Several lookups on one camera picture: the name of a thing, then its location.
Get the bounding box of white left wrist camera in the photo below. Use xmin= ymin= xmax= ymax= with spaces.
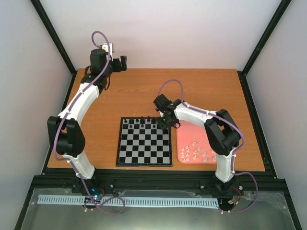
xmin=100 ymin=42 xmax=114 ymax=60

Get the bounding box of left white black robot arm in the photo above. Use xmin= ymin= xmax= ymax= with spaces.
xmin=47 ymin=48 xmax=127 ymax=193

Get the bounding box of black aluminium frame base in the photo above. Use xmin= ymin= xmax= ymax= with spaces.
xmin=30 ymin=168 xmax=289 ymax=197

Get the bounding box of pink plastic tray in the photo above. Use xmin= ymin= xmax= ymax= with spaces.
xmin=176 ymin=121 xmax=217 ymax=164

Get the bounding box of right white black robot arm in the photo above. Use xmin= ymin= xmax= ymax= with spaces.
xmin=153 ymin=94 xmax=245 ymax=183

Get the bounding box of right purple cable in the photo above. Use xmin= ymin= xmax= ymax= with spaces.
xmin=158 ymin=79 xmax=259 ymax=214

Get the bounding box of black frame post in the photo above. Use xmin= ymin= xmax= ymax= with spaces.
xmin=30 ymin=0 xmax=77 ymax=75
xmin=241 ymin=0 xmax=292 ymax=76

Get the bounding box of black white chess board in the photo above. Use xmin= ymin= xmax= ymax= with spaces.
xmin=116 ymin=117 xmax=172 ymax=167

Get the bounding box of left black frame post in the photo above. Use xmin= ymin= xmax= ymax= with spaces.
xmin=30 ymin=0 xmax=77 ymax=75

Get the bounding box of purple cable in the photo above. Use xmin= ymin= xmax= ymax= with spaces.
xmin=158 ymin=79 xmax=259 ymax=214
xmin=54 ymin=31 xmax=127 ymax=216

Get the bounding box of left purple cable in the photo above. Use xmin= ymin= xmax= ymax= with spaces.
xmin=54 ymin=31 xmax=127 ymax=216

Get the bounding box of light blue slotted cable duct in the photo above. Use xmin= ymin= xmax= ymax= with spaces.
xmin=37 ymin=195 xmax=219 ymax=209

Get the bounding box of right black frame post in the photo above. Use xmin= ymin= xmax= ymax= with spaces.
xmin=241 ymin=0 xmax=292 ymax=76

